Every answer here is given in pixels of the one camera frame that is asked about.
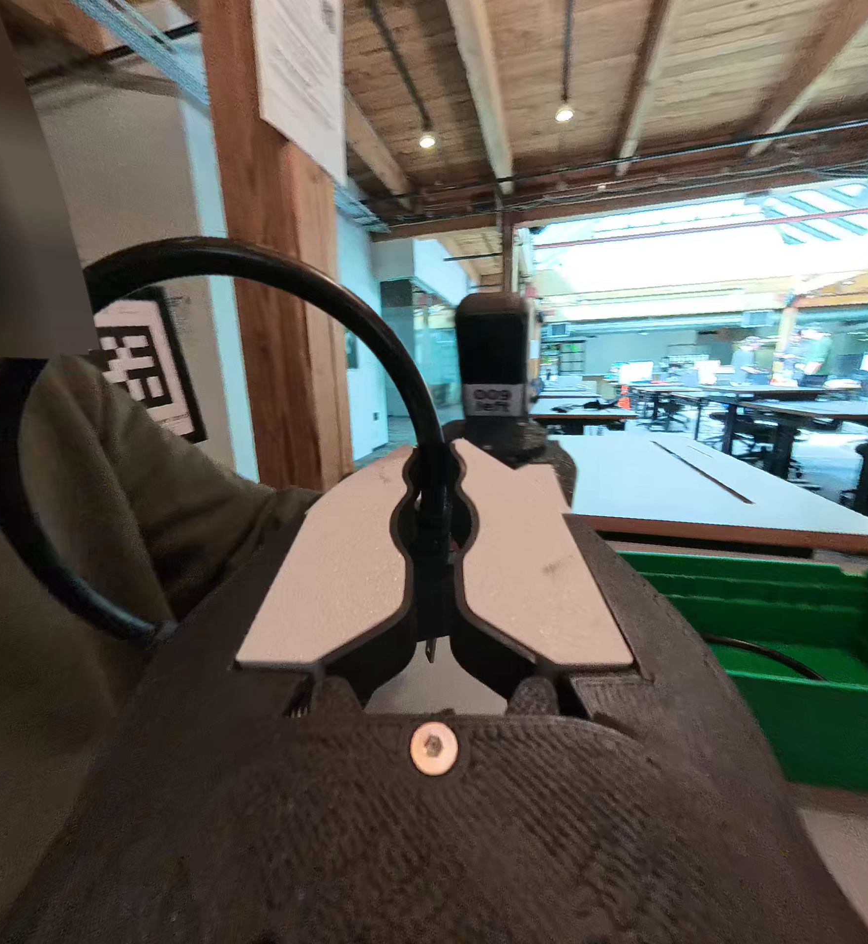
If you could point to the wooden post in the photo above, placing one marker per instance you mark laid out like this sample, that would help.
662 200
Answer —
279 295

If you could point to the framed black-white tag sign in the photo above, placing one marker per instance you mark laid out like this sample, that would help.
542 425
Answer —
153 369

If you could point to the green plastic bin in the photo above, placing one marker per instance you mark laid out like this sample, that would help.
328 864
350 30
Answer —
810 708

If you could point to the person's left forearm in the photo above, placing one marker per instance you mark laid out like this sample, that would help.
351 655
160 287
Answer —
72 553

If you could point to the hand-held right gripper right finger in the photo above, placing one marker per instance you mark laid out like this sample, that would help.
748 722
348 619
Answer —
537 575

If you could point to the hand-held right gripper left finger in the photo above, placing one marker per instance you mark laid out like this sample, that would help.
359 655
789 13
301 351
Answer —
330 582

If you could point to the white table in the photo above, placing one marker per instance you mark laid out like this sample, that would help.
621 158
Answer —
574 409
810 409
670 494

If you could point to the white paper sheet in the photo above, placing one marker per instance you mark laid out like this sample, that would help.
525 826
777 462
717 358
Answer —
297 74

